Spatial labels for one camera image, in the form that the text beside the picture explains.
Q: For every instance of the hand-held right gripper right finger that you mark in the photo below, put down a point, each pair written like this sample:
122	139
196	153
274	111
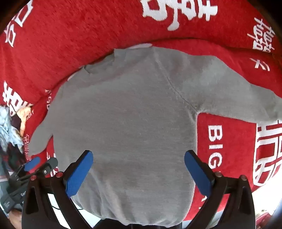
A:
198	174

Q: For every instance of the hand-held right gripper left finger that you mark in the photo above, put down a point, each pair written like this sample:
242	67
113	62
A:
78	174

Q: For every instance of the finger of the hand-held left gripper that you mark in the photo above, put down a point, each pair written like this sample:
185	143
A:
50	164
32	163

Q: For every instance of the grey sweater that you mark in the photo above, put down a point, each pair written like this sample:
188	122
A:
132	114

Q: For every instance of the pile of patterned clothes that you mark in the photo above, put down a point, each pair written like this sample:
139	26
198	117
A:
8	134

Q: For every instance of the orange cloth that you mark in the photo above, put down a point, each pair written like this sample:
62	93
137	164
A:
23	120

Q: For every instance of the small red object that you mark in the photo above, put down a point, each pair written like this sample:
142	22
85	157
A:
265	217

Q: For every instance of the red printed blanket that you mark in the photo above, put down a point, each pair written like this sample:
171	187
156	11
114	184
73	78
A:
77	39

